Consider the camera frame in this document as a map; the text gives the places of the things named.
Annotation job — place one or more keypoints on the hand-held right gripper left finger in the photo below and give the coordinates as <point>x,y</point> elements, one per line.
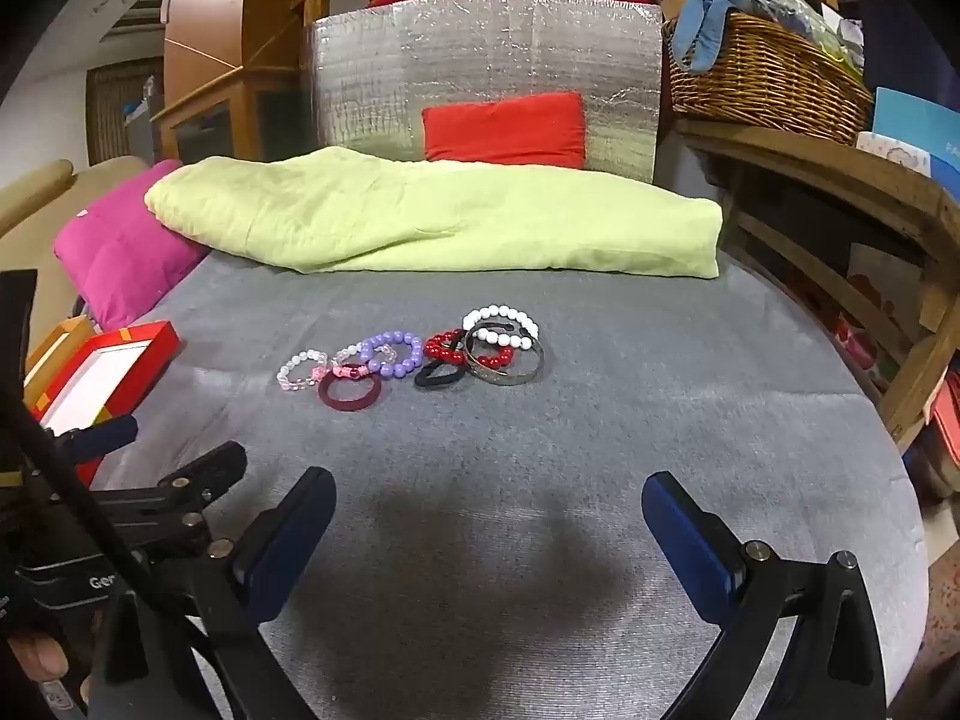
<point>281,562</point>

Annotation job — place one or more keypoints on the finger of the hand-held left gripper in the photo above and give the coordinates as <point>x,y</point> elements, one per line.
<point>109,433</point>
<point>210,469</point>

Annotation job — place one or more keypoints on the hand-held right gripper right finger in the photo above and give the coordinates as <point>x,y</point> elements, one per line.
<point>686,547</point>

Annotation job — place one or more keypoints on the red jewelry box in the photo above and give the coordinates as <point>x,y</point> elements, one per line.
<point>154,337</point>

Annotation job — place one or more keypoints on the silver metal bangle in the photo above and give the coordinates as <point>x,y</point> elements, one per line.
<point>517,378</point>

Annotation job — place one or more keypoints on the person's left hand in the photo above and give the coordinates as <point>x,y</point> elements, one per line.
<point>34,664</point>

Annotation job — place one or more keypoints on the orange box lid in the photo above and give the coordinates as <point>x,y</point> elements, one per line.
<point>56,334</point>

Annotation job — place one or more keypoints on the pink pillow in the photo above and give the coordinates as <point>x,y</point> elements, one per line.
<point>127,255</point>

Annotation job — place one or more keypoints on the beige sofa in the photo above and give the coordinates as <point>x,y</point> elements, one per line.
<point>30,202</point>

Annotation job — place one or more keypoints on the brown lattice door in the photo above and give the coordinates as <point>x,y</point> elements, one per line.
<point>109,112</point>

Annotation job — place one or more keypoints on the light green blanket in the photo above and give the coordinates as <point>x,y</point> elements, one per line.
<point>450,217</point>

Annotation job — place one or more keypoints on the wooden shelf rack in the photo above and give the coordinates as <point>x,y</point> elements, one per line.
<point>862,180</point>

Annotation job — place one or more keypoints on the wooden cabinet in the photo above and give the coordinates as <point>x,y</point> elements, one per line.
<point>217,30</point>

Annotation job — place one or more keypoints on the silver foil insulation panel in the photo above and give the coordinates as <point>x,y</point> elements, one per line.
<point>375,75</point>

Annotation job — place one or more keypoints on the small red pillow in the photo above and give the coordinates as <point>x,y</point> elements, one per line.
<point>506,127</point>

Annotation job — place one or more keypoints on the wicker basket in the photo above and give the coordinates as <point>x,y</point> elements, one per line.
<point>765,82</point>

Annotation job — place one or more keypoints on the light blue box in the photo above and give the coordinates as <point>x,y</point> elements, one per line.
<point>919,127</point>

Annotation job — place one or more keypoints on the blue cloth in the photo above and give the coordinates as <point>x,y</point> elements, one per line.
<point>701,15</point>

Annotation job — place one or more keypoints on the wall air conditioner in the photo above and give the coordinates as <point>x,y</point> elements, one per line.
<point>135,11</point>

